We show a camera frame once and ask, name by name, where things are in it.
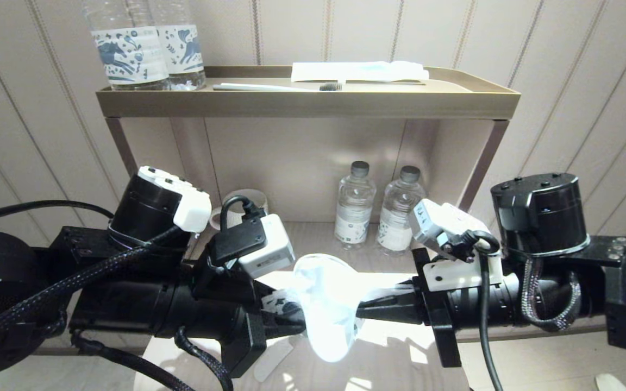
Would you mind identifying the white comb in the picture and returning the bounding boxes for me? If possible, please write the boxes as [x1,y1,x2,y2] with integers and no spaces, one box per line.
[252,337,295,383]

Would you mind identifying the horse print zipper pouch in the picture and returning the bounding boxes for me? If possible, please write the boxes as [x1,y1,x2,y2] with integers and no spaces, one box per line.
[261,254,418,363]

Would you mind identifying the small clear water bottle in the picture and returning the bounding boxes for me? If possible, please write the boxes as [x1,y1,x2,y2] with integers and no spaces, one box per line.
[377,166,427,257]
[335,161,377,250]

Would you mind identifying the white ribbed mug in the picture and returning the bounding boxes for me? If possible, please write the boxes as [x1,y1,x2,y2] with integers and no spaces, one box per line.
[210,188,270,231]

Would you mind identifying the pale shoe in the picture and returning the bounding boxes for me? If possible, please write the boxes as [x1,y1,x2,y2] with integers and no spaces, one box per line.
[596,374,626,391]

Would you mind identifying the beige shelf unit brown tray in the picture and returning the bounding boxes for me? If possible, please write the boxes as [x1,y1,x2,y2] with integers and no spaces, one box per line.
[96,66,521,283]

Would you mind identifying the wrapped toothbrush white packet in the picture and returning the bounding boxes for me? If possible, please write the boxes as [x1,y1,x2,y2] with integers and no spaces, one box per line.
[290,61,429,83]

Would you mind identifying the grey toothbrush black bristles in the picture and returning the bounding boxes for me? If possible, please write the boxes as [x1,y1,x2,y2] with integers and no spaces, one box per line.
[212,83,342,92]

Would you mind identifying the clear bottle blue horse label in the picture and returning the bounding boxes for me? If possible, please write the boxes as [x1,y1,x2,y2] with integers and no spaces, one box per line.
[82,0,170,91]
[147,0,206,91]

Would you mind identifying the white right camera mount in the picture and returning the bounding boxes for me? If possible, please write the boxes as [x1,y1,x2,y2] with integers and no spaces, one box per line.
[422,255,505,291]

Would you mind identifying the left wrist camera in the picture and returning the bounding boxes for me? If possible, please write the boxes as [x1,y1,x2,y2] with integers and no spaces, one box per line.
[207,213,296,279]

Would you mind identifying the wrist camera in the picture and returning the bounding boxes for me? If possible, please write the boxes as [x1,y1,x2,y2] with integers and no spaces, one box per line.
[207,213,296,279]
[408,198,501,256]

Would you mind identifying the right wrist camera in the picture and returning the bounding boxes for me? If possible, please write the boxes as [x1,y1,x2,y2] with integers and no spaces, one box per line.
[408,198,501,256]

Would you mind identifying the braided right arm cable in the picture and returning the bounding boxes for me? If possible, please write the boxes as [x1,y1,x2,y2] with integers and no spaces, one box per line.
[521,255,584,333]

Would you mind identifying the thin black left camera cable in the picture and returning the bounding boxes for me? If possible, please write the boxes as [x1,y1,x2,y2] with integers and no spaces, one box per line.
[0,195,268,231]

